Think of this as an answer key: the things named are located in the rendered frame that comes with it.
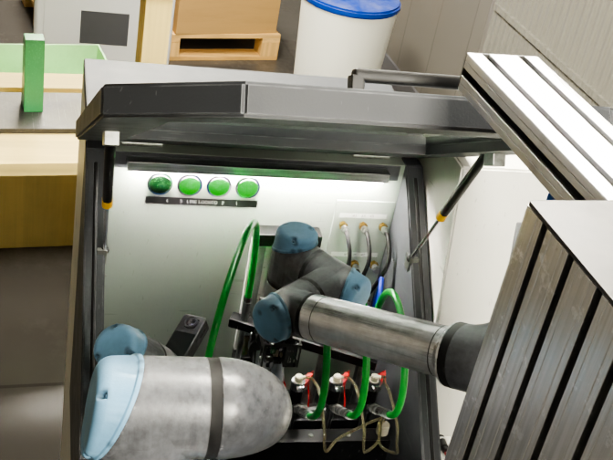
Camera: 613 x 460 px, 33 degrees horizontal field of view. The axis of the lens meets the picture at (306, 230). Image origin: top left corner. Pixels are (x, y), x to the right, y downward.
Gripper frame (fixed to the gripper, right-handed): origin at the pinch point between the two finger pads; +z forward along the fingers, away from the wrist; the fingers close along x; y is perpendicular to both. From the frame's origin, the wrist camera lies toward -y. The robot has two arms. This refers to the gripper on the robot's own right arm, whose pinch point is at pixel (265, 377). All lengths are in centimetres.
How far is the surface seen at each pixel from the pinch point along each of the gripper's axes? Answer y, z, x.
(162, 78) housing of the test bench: -57, -35, -18
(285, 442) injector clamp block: 0.6, 16.6, 6.6
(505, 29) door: -283, 29, 169
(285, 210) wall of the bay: -32.3, -18.2, 7.1
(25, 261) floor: -203, 115, -47
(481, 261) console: -9.8, -21.8, 42.6
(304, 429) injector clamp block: -3.0, 16.6, 11.1
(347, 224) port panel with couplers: -30.9, -16.0, 20.7
